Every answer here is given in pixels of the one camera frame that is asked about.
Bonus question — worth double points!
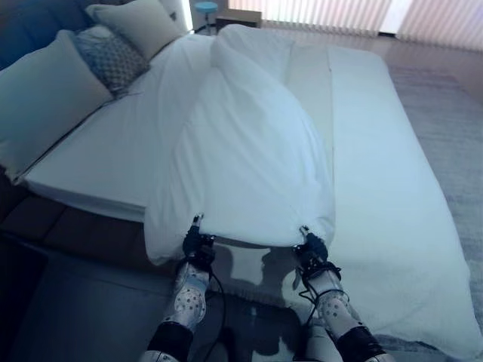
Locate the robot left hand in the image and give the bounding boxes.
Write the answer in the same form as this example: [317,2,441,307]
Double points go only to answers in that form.
[183,213,217,258]

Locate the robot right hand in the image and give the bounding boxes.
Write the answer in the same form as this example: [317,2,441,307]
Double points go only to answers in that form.
[292,225,328,264]

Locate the white duvet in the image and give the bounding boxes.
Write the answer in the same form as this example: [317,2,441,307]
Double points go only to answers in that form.
[144,24,473,360]

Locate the white mattress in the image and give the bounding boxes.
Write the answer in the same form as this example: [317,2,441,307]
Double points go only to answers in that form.
[23,33,212,220]

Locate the grey floor rug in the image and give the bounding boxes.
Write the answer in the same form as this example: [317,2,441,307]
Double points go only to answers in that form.
[377,60,483,362]

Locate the grey patterned cushion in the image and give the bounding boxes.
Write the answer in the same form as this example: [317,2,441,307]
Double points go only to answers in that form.
[72,25,152,100]

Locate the large white pillow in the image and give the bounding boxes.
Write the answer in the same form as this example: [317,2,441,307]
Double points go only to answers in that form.
[0,29,115,178]

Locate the beige square pillow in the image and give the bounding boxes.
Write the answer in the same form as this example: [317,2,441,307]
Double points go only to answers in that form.
[85,0,189,60]

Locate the wooden bedside table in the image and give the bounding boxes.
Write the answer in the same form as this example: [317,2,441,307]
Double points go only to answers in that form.
[215,10,263,28]

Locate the vertical window blinds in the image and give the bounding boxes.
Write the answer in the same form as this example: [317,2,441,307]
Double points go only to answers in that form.
[226,0,483,38]

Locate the blue round stool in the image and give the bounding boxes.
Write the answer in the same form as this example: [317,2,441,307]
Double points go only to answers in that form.
[195,1,219,28]

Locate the blue upholstered headboard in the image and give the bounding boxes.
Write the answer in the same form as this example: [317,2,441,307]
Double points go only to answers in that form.
[0,0,100,72]

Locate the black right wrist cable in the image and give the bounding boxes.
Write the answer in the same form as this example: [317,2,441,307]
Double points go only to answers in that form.
[297,259,344,325]

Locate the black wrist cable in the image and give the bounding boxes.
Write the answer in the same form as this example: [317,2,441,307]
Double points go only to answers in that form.
[297,259,344,325]
[195,263,227,362]

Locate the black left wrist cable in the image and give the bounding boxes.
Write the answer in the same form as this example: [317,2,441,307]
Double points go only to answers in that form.
[195,263,227,362]

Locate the brown bed frame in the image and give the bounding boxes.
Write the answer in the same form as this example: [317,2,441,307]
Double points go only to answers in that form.
[0,165,149,265]

